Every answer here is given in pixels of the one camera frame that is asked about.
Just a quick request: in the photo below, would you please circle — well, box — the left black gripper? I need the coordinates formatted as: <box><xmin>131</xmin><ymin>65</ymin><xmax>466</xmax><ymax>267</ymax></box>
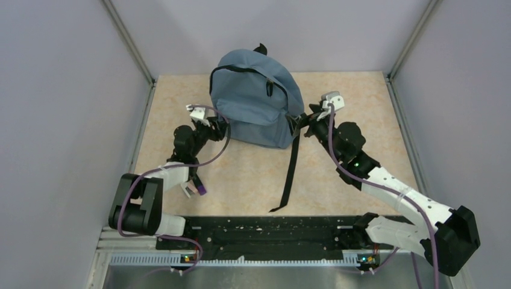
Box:
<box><xmin>190</xmin><ymin>117</ymin><xmax>228</xmax><ymax>157</ymax></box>

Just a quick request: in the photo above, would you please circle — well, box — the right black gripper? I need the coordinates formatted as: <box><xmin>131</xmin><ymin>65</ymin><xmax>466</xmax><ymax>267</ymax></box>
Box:
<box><xmin>286</xmin><ymin>104</ymin><xmax>342</xmax><ymax>163</ymax></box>

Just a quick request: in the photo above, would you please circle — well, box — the purple black highlighter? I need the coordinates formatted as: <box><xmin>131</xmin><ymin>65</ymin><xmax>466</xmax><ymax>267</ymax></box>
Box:
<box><xmin>193</xmin><ymin>180</ymin><xmax>207</xmax><ymax>196</ymax></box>

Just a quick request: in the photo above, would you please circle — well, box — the blue grey backpack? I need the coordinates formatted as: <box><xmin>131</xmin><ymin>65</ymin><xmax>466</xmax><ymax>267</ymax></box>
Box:
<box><xmin>209</xmin><ymin>44</ymin><xmax>304</xmax><ymax>212</ymax></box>

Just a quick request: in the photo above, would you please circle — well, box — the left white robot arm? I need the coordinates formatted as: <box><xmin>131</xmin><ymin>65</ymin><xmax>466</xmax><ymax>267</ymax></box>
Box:
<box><xmin>108</xmin><ymin>117</ymin><xmax>230</xmax><ymax>249</ymax></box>

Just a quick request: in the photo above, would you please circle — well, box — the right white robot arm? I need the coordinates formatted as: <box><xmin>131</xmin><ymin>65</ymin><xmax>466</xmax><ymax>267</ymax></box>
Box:
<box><xmin>304</xmin><ymin>104</ymin><xmax>481</xmax><ymax>277</ymax></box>

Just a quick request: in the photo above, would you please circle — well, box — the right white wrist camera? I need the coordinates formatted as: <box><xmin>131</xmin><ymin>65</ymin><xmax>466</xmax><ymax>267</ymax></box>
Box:
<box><xmin>317</xmin><ymin>91</ymin><xmax>345</xmax><ymax>120</ymax></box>

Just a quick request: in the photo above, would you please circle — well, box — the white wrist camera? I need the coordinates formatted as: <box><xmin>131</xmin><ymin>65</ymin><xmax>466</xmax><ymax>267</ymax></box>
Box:
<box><xmin>186</xmin><ymin>105</ymin><xmax>210</xmax><ymax>126</ymax></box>
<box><xmin>317</xmin><ymin>91</ymin><xmax>345</xmax><ymax>120</ymax></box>

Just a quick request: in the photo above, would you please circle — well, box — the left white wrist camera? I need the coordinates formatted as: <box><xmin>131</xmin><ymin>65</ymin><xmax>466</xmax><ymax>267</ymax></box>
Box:
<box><xmin>186</xmin><ymin>105</ymin><xmax>210</xmax><ymax>126</ymax></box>

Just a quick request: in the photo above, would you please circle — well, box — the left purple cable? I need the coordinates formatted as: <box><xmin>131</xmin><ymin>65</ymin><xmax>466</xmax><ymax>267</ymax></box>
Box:
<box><xmin>116</xmin><ymin>104</ymin><xmax>231</xmax><ymax>276</ymax></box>

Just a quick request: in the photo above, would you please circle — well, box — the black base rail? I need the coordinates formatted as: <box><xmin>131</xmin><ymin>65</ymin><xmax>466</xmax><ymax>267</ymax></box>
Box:
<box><xmin>155</xmin><ymin>216</ymin><xmax>380</xmax><ymax>263</ymax></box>

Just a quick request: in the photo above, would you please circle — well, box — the left aluminium frame post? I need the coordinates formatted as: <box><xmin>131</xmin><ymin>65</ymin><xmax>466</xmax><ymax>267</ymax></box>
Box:
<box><xmin>100</xmin><ymin>0</ymin><xmax>155</xmax><ymax>86</ymax></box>

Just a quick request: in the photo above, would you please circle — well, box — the aluminium frame post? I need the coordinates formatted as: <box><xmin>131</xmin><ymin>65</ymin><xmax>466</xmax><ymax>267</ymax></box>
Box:
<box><xmin>387</xmin><ymin>0</ymin><xmax>443</xmax><ymax>82</ymax></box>
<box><xmin>100</xmin><ymin>0</ymin><xmax>155</xmax><ymax>86</ymax></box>

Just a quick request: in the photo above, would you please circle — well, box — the right aluminium frame post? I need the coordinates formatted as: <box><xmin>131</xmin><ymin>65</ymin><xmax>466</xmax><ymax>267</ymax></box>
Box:
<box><xmin>387</xmin><ymin>0</ymin><xmax>443</xmax><ymax>82</ymax></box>

